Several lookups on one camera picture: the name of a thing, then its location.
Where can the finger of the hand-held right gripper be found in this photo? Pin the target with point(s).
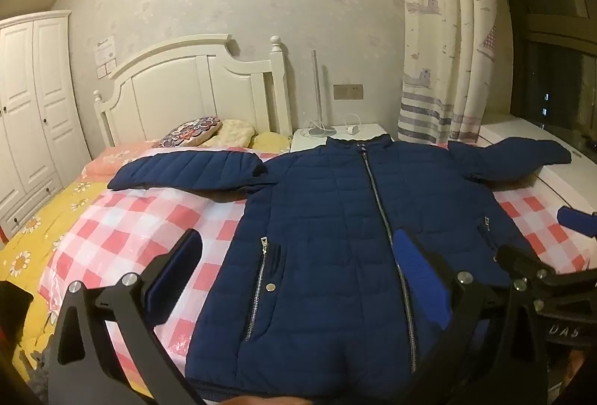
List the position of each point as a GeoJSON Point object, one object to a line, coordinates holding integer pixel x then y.
{"type": "Point", "coordinates": [573, 218]}
{"type": "Point", "coordinates": [522, 265]}

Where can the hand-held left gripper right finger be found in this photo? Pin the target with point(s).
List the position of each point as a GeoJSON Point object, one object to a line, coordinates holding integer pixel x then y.
{"type": "Point", "coordinates": [419, 284]}

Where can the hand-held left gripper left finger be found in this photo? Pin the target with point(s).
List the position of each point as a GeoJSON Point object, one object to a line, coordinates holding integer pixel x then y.
{"type": "Point", "coordinates": [172, 274]}

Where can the navy puffer jacket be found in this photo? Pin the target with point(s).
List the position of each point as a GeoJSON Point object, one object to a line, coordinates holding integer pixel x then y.
{"type": "Point", "coordinates": [326, 246]}

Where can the white window bench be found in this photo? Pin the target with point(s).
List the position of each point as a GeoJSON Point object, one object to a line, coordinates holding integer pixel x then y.
{"type": "Point", "coordinates": [559, 181]}

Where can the pink white checkered sheet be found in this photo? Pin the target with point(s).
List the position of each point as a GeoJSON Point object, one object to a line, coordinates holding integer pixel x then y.
{"type": "Point", "coordinates": [140, 218]}

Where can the pink pillow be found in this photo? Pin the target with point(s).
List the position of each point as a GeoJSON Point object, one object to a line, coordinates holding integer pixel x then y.
{"type": "Point", "coordinates": [116, 155]}

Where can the floral embroidered cushion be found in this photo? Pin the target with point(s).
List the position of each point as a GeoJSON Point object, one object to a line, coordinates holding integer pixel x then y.
{"type": "Point", "coordinates": [191, 132]}

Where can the dark window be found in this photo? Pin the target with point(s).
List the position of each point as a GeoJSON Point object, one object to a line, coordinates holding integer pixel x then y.
{"type": "Point", "coordinates": [550, 74]}

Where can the yellow floral bedsheet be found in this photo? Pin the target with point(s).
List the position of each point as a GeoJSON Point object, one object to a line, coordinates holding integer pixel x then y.
{"type": "Point", "coordinates": [28, 246]}

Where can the cream quilted pillow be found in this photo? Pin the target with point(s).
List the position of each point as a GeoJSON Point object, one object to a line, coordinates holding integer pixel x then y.
{"type": "Point", "coordinates": [233, 132]}

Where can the white nightstand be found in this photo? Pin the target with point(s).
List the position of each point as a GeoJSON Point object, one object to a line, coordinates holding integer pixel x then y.
{"type": "Point", "coordinates": [368, 130]}

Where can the yellow pillow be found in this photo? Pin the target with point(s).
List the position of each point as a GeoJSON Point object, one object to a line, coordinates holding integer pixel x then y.
{"type": "Point", "coordinates": [273, 141]}

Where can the white charger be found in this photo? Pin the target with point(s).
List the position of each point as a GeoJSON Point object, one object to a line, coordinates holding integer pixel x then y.
{"type": "Point", "coordinates": [353, 130]}

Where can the white wooden headboard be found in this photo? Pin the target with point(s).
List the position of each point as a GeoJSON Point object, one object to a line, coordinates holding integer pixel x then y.
{"type": "Point", "coordinates": [186, 88]}

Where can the white wardrobe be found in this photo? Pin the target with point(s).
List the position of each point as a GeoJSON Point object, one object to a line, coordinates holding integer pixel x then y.
{"type": "Point", "coordinates": [28, 106]}

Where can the slim white table lamp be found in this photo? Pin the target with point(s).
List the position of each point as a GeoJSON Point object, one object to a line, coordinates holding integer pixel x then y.
{"type": "Point", "coordinates": [315, 83]}

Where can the boat print curtain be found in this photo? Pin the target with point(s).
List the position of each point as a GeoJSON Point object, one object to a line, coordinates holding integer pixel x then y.
{"type": "Point", "coordinates": [433, 36]}

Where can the gold wall outlet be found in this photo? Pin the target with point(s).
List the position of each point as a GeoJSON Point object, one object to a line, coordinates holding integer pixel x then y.
{"type": "Point", "coordinates": [347, 91]}

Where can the small pink wall label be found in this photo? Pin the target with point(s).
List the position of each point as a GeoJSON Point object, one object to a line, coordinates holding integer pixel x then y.
{"type": "Point", "coordinates": [106, 70]}

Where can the white wall notice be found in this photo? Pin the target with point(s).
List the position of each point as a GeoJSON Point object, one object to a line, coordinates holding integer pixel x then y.
{"type": "Point", "coordinates": [106, 48]}

